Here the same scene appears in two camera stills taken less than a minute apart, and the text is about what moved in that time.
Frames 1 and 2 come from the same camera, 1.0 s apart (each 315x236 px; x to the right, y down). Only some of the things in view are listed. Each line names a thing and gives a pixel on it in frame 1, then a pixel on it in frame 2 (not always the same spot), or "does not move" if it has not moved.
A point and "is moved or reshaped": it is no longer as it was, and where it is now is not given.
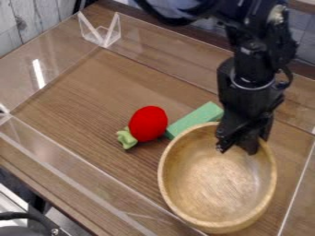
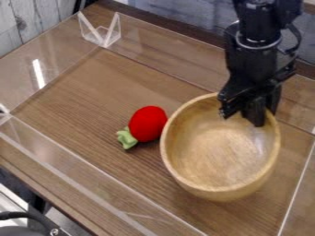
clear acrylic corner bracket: x=102 y=35 does not move
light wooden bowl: x=218 y=193 is moved or reshaped
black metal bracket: x=35 y=229 does not move
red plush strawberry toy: x=147 y=126 does not move
